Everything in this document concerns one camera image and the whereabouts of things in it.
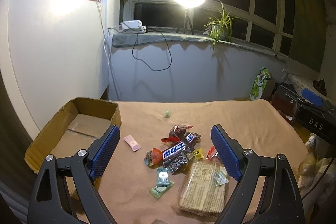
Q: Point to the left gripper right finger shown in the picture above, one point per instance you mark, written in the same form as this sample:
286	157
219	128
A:
280	200

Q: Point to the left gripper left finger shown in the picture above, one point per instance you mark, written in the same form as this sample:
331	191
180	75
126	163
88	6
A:
51	202

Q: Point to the large cracker pack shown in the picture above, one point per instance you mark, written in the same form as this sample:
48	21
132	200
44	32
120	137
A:
203	191

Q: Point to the pink candy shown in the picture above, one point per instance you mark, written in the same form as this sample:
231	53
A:
132	143

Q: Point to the small red candy packet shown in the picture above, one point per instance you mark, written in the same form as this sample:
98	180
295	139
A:
212	153

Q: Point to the yellow candy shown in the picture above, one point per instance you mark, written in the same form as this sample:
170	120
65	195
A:
198	154

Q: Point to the green mint candy pack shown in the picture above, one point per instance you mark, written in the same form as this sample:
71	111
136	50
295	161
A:
163	183

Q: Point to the small Snickers bar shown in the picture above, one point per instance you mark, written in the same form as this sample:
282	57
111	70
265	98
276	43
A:
192	139

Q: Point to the black white patterned packet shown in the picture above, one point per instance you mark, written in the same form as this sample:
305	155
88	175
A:
179	163

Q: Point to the clear bag dark snack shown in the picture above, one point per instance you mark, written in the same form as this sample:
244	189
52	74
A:
179	130

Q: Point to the long Snickers bar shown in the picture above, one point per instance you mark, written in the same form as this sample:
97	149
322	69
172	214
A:
175	150

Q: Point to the green skateboard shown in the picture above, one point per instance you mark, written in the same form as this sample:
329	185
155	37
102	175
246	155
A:
259	84

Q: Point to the brown cardboard box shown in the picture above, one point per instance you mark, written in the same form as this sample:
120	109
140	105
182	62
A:
75	126

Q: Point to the potted spider plant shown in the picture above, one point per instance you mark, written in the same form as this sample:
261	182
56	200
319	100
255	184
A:
220	28

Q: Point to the small green candy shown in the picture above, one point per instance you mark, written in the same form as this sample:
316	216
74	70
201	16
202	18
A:
167	114

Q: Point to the white cabinet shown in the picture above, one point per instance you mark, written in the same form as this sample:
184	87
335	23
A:
51	52

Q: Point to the grey windowsill cloth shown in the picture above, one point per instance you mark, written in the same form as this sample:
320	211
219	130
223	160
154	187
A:
128	40

